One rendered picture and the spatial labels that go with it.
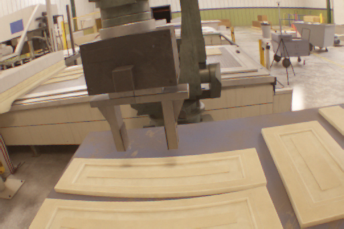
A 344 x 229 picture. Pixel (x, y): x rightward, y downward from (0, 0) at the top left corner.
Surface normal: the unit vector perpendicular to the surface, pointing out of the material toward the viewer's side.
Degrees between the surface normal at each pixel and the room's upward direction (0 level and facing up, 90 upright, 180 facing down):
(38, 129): 90
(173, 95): 90
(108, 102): 90
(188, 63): 78
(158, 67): 90
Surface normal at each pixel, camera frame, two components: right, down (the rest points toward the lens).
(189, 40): -0.07, 0.15
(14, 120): -0.05, 0.35
